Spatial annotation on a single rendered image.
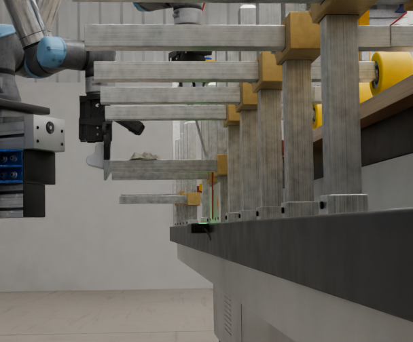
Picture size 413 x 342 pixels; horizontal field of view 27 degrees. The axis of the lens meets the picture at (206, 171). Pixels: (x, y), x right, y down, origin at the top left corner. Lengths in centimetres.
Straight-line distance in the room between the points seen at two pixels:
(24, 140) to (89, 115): 24
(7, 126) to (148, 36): 123
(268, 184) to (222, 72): 20
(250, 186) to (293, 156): 50
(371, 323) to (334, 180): 17
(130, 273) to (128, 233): 46
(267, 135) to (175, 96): 28
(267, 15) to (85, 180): 851
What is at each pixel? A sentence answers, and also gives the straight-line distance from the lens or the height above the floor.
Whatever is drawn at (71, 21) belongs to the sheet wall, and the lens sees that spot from 1023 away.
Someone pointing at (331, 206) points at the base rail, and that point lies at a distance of 93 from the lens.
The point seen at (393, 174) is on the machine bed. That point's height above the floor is 77.
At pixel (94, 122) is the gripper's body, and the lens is 212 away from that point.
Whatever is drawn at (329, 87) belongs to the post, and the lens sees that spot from 95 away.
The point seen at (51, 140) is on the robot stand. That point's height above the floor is 93.
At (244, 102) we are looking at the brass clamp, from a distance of 162.
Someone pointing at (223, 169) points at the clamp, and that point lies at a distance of 210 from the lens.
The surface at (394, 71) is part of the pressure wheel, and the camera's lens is 143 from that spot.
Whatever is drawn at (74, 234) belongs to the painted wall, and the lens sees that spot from 990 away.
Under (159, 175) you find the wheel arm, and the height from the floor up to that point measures 84.
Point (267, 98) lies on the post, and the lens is 144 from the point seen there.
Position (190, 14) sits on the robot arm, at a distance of 225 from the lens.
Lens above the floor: 69
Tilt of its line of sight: 4 degrees up
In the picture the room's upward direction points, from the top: 1 degrees counter-clockwise
